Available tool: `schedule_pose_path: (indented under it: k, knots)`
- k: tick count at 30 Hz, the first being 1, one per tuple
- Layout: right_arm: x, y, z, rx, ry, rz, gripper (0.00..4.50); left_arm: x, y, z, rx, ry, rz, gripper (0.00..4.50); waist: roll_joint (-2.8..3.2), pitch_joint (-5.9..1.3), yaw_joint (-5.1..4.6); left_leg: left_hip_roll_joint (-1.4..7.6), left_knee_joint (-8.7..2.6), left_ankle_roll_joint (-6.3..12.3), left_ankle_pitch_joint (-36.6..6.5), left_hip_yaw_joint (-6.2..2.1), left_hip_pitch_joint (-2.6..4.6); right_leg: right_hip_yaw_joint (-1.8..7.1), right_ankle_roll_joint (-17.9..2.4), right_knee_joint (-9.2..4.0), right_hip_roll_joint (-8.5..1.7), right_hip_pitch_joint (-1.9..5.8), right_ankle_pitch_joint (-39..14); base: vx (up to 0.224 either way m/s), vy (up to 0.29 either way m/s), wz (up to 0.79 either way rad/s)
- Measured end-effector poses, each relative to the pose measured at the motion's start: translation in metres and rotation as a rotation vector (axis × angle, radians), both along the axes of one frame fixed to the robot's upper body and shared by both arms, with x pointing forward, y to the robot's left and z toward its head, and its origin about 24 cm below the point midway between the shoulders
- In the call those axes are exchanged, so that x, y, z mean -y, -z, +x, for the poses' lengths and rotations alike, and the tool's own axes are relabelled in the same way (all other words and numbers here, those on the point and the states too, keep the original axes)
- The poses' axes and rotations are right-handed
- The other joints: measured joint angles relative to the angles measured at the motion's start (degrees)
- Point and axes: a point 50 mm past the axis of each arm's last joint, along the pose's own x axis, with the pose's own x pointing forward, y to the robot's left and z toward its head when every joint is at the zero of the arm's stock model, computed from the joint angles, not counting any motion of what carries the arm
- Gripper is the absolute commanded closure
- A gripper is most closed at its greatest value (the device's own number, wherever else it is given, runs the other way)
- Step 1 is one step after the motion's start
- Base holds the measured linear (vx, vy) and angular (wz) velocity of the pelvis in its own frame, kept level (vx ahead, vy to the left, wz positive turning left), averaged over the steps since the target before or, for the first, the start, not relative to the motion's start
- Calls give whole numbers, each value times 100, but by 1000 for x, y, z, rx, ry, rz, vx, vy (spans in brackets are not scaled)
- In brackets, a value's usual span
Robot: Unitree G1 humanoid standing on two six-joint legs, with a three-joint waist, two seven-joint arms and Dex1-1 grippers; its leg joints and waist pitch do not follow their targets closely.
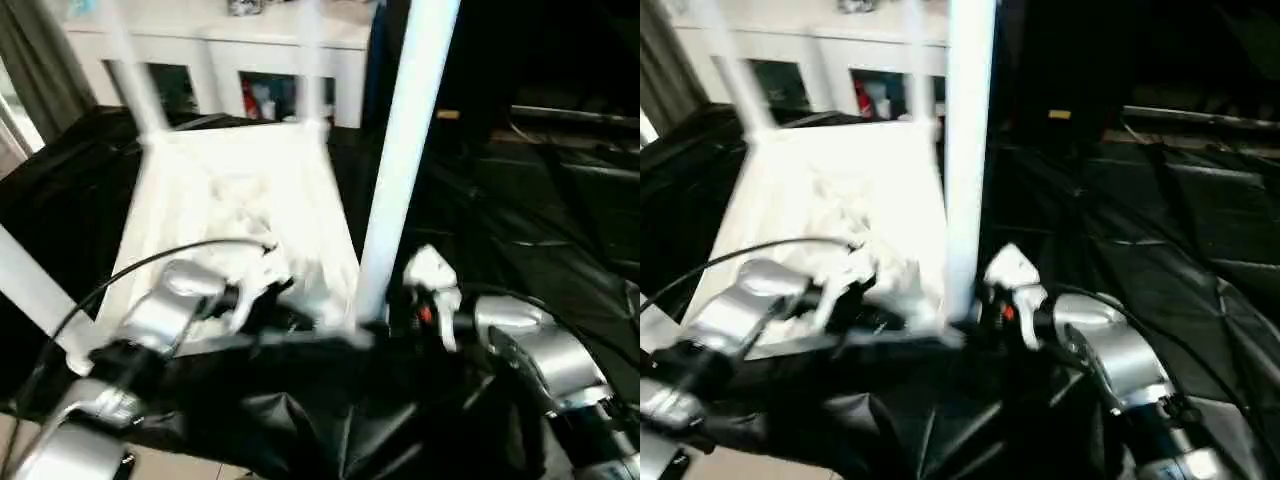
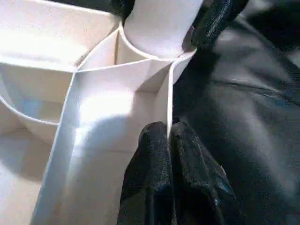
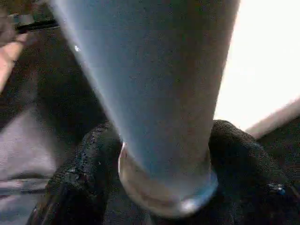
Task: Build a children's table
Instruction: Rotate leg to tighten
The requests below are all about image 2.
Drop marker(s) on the black plastic mat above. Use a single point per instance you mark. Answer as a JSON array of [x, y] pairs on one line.
[[246, 105]]

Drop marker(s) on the white plastic table leg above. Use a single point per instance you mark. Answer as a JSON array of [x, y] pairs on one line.
[[159, 28]]

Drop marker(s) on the white plastic table top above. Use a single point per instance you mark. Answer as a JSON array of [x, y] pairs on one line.
[[93, 93]]

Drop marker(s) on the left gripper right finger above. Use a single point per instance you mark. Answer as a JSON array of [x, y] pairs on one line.
[[199, 187]]

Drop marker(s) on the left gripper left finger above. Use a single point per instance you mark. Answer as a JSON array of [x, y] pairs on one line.
[[150, 175]]

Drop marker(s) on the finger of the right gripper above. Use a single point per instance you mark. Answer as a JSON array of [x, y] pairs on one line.
[[122, 8], [215, 21]]

